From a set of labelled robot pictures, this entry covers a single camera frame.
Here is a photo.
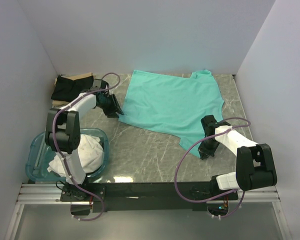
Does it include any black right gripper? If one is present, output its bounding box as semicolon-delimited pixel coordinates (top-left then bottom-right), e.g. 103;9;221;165
198;136;220;160

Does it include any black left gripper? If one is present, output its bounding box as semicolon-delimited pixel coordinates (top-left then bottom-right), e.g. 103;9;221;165
98;94;124;119

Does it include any turquoise t-shirt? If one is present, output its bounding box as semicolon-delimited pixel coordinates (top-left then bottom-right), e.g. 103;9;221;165
119;70;224;150

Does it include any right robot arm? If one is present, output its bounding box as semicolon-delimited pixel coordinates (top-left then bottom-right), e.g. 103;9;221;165
198;115;278;200

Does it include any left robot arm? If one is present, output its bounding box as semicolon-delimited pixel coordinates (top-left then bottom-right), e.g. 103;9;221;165
44;72;124;201

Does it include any white t-shirt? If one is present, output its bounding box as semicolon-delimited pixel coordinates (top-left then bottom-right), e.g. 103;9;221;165
47;134;104;177

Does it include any black mounting beam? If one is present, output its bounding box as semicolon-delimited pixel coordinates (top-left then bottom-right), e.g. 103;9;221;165
60;181;239;215

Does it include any folded black t-shirt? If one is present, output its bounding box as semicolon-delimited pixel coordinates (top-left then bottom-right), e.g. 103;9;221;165
51;75;94;103

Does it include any clear blue plastic bin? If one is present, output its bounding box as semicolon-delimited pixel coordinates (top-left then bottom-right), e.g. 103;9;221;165
25;128;110;182

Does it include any aluminium rail frame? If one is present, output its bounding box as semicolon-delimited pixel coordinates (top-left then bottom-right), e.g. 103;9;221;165
4;181;293;240

